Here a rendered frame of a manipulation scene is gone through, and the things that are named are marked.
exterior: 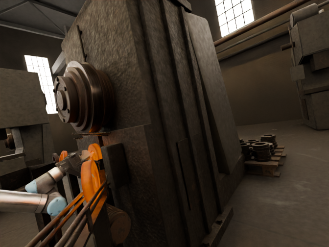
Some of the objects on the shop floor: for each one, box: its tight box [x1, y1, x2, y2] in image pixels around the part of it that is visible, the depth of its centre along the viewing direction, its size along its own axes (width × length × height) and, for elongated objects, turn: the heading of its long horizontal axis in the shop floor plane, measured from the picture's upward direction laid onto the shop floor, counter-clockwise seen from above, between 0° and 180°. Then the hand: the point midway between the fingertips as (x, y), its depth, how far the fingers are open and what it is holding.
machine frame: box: [61, 0, 234, 247], centre depth 132 cm, size 73×108×176 cm
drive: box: [185, 11, 249, 205], centre depth 188 cm, size 104×95×178 cm
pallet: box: [239, 134, 286, 178], centre depth 235 cm, size 120×82×44 cm
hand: (93, 154), depth 101 cm, fingers closed
